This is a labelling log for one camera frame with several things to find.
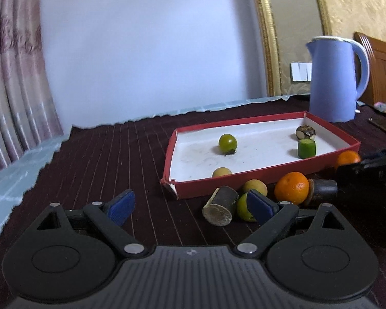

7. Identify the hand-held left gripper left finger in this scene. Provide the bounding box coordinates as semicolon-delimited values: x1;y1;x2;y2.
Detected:
35;190;148;259

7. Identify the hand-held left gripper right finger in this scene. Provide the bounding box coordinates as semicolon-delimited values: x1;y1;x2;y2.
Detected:
233;190;348;259

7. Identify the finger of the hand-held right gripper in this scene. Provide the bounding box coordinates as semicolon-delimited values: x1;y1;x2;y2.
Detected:
335;160;374;184

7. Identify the orange mandarin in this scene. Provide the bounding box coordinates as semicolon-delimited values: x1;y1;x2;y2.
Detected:
274;171;310;206
334;150;362;171

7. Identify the green round tomato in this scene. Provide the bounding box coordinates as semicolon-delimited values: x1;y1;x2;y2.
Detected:
236;193;257;223
218;134;238;155

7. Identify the dark sugarcane piece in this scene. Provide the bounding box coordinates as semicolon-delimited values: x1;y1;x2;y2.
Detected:
201;185;240;227
304;178;338;207

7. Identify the red cardboard tray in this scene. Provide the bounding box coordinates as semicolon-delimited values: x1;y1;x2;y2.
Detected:
160;111;361;199

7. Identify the green cucumber piece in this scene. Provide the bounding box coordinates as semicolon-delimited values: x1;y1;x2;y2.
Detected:
297;138;317;160

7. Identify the dark striped cloth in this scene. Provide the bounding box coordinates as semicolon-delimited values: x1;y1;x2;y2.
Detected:
0;94;386;309

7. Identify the blue electric kettle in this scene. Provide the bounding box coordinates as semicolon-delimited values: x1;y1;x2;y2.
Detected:
305;35;371;123

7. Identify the wooden chair back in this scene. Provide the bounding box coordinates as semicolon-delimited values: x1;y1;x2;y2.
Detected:
354;32;386;107

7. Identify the blue checked tablecloth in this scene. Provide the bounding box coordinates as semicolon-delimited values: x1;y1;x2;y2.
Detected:
0;95;291;262

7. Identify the pink patterned curtain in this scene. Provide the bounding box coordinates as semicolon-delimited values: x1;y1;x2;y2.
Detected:
0;0;65;185

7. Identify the gold wall moulding strip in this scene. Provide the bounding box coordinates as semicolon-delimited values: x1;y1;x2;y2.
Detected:
310;0;332;39
248;0;282;97

